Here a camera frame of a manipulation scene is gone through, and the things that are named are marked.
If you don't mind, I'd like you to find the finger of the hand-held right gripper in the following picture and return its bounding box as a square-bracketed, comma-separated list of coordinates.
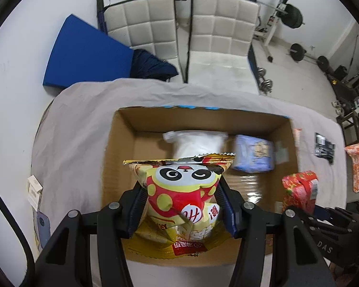
[313, 205, 356, 225]

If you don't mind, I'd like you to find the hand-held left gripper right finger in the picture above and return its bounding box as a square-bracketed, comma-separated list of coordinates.
[214, 176, 337, 287]

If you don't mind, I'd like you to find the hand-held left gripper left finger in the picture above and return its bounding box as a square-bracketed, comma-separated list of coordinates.
[36, 182, 148, 287]

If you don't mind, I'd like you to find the red patterned snack packet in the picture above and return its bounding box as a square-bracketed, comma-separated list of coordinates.
[282, 170, 319, 216]

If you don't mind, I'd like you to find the yellow panda snack packet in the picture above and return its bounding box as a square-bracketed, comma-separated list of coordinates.
[123, 152, 237, 259]

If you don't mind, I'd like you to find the cardboard box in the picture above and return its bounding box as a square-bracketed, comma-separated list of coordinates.
[102, 105, 301, 265]

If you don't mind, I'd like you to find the light blue snack packet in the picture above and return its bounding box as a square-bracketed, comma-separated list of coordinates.
[232, 134, 276, 173]

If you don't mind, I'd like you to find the black snack packet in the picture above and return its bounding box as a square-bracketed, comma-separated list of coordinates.
[314, 132, 336, 165]

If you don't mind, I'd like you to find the white plastic packet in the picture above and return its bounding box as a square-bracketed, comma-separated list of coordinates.
[162, 130, 229, 160]

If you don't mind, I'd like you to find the dark wooden chair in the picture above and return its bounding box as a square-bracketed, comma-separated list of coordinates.
[337, 110, 359, 144]

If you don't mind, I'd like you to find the blue phone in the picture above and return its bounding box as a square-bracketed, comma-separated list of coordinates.
[36, 211, 51, 249]

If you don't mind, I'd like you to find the grey tablecloth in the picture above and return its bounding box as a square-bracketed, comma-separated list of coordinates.
[31, 78, 348, 287]

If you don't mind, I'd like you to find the small white box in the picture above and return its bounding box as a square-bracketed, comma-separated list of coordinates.
[27, 175, 44, 210]

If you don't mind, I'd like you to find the small black box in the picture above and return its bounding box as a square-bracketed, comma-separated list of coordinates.
[333, 66, 348, 80]

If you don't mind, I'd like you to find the dark blue cloth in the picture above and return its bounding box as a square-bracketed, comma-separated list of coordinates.
[130, 49, 179, 81]

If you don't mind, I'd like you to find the short barbell with black plates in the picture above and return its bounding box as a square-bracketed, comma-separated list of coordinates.
[289, 43, 330, 73]

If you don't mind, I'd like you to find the blue foam mat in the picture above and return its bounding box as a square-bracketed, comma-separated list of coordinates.
[42, 13, 135, 90]

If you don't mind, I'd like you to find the white quilted chair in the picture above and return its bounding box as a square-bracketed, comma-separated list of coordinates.
[185, 0, 259, 94]
[103, 0, 180, 75]

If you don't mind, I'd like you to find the white weight rack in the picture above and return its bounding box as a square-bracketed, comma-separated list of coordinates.
[253, 0, 294, 63]

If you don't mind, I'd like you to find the long barbell with black plates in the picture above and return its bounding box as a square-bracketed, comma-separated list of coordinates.
[156, 0, 306, 30]

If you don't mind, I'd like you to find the black cable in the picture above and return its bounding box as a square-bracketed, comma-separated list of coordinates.
[0, 178, 36, 287]

